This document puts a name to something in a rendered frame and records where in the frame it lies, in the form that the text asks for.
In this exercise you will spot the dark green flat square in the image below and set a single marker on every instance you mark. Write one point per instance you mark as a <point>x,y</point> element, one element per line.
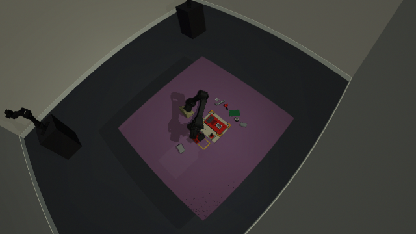
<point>234,113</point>

